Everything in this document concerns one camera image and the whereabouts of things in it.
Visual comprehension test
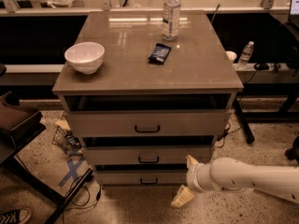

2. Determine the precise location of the black office chair base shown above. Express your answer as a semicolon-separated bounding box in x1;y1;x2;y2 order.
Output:
285;136;299;163

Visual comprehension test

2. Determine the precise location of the grey drawer cabinet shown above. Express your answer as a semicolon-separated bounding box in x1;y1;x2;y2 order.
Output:
53;11;242;176

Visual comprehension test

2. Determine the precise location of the wire basket on floor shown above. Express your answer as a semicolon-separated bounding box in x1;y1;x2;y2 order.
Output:
52;126;81;156

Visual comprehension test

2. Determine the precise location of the white bowl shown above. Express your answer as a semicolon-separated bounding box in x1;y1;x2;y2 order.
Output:
64;42;106;74

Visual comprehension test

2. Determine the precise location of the black cable on floor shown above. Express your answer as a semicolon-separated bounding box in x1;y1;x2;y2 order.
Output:
62;175;103;212

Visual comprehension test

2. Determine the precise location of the dark blue snack packet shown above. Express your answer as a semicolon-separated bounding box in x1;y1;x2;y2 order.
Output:
148;43;171;64

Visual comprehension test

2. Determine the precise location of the clear water bottle on cabinet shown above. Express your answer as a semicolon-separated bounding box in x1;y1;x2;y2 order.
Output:
162;0;181;41

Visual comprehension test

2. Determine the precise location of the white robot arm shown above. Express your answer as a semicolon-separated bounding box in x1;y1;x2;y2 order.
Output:
171;155;299;208

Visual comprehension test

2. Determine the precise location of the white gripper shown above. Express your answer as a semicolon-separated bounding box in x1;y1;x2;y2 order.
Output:
171;155;215;208

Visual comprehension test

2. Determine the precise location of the white paper cup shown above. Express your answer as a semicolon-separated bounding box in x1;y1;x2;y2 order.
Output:
226;50;236;63

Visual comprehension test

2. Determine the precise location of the black white sneaker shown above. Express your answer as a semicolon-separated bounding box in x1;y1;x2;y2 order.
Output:
0;208;32;224

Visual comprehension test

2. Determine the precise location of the black table leg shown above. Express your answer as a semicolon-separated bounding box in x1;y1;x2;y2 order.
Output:
233;99;255;145

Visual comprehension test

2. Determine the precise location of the drawer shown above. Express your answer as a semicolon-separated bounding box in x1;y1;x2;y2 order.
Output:
65;110;231;137
96;170;187;186
82;146;213;165

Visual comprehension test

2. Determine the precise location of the small water bottle on ledge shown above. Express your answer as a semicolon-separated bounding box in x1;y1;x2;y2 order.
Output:
237;41;254;70

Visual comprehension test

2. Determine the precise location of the blue tape cross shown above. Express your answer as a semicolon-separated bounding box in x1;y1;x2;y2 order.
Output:
58;158;84;187

